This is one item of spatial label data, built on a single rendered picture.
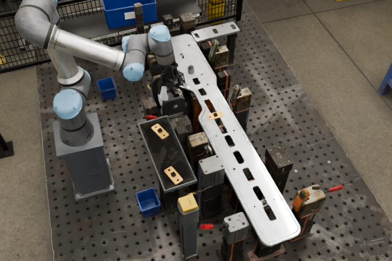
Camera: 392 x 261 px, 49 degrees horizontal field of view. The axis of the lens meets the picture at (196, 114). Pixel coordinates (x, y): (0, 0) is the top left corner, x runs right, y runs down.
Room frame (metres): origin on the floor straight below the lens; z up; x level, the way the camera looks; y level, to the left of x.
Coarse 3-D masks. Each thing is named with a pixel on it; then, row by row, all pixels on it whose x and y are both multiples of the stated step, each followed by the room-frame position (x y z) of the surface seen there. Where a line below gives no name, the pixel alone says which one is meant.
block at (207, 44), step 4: (212, 40) 2.00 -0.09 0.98; (200, 44) 1.97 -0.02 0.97; (204, 44) 1.96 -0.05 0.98; (208, 44) 1.96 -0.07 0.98; (200, 48) 1.97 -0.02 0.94; (204, 48) 1.93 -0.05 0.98; (208, 48) 1.93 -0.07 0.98; (204, 52) 1.92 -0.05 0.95; (208, 52) 1.93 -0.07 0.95; (204, 56) 1.92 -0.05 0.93; (208, 60) 1.93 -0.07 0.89
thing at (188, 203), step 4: (184, 196) 0.84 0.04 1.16; (188, 196) 0.84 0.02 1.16; (192, 196) 0.84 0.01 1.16; (180, 200) 0.82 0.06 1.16; (184, 200) 0.82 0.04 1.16; (188, 200) 0.82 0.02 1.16; (192, 200) 0.82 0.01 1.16; (180, 204) 0.80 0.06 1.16; (184, 204) 0.80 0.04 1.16; (188, 204) 0.80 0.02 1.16; (192, 204) 0.80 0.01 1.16; (196, 204) 0.80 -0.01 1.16; (184, 208) 0.79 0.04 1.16; (188, 208) 0.79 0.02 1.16; (192, 208) 0.79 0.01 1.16
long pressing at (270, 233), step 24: (192, 48) 1.90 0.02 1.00; (216, 96) 1.52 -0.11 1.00; (216, 144) 1.21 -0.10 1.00; (240, 144) 1.21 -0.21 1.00; (240, 168) 1.07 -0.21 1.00; (264, 168) 1.08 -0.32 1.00; (240, 192) 0.95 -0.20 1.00; (264, 192) 0.95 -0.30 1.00; (264, 216) 0.84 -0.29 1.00; (288, 216) 0.84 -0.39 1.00; (264, 240) 0.73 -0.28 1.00
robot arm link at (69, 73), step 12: (24, 0) 1.30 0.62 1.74; (36, 0) 1.29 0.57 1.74; (48, 0) 1.33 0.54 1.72; (48, 12) 1.27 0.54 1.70; (60, 60) 1.29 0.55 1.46; (72, 60) 1.32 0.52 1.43; (60, 72) 1.29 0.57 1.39; (72, 72) 1.30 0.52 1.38; (84, 72) 1.37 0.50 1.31; (60, 84) 1.29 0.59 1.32; (72, 84) 1.27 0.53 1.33; (84, 84) 1.30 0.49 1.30
